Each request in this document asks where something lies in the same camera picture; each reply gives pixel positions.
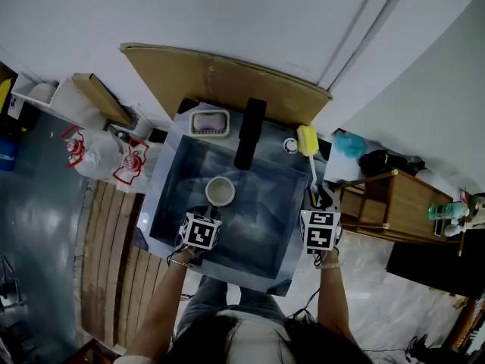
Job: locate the white plastic bag red print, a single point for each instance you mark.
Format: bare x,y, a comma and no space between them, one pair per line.
91,154

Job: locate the pale green soap dish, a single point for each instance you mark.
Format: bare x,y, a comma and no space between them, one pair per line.
209,133

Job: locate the black bag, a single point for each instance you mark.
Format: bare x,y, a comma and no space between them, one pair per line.
386,163

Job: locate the yellow sponge brush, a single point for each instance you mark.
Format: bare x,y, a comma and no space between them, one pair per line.
307,140

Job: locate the white cup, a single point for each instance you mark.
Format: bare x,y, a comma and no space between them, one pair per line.
220,191

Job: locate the metal sink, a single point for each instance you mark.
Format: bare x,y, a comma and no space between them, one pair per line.
246,218

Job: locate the long cardboard box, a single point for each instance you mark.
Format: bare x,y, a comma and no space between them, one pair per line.
102,97

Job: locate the wooden shelf unit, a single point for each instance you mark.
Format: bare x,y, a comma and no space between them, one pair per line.
401,207

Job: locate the white open box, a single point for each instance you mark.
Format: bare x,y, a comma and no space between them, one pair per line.
36,91

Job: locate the round metal drain knob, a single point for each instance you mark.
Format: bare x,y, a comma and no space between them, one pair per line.
291,145

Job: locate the white pump bottle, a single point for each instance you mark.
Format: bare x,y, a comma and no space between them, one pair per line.
454,229

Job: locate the green spray bottle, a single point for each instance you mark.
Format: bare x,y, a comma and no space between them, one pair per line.
447,211

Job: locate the person's left forearm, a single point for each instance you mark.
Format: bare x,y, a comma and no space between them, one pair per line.
159,305

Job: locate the person's right forearm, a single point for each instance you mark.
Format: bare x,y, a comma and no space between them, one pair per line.
333,298

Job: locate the black faucet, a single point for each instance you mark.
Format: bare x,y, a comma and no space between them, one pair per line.
250,135

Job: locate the wooden pallet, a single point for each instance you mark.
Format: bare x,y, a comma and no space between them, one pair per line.
113,260

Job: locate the teal cloth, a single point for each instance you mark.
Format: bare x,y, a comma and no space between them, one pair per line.
350,144

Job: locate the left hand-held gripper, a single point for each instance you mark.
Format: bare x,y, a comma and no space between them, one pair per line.
201,233

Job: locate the pink soap bar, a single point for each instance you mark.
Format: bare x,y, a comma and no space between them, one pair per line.
208,121

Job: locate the large brown cardboard sheet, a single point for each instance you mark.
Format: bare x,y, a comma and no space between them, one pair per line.
227,82

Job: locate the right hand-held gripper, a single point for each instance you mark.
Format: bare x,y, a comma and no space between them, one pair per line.
322,233

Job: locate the black flat panel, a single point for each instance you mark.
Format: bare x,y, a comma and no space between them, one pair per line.
435,264

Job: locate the person's torso clothing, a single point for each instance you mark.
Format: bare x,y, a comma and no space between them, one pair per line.
235,317

